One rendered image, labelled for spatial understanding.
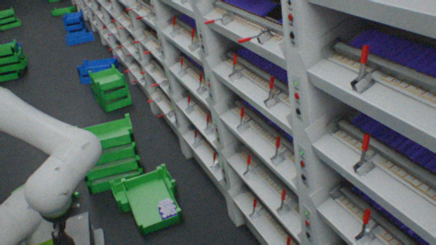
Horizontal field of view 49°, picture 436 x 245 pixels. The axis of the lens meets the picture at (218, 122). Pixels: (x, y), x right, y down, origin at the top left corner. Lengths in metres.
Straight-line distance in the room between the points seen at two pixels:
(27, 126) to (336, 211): 0.84
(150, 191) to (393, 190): 1.56
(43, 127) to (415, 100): 0.89
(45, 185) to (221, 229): 1.13
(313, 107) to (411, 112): 0.34
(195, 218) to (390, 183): 1.36
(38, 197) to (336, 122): 0.74
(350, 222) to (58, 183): 0.73
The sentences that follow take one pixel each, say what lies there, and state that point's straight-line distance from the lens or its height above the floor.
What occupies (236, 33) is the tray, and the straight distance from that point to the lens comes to 1.50.
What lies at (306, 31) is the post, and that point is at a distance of 1.13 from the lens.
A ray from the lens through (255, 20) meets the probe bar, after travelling 1.46.
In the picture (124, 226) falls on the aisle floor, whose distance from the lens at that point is 2.36.
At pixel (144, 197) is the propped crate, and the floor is 0.07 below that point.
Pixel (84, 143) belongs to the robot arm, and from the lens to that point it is 1.26.
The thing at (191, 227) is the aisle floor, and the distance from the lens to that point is 2.24.
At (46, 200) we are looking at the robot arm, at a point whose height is 0.76.
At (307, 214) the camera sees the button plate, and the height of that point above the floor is 0.50.
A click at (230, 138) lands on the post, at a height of 0.44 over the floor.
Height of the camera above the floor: 1.37
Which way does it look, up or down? 26 degrees down
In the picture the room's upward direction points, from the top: 9 degrees counter-clockwise
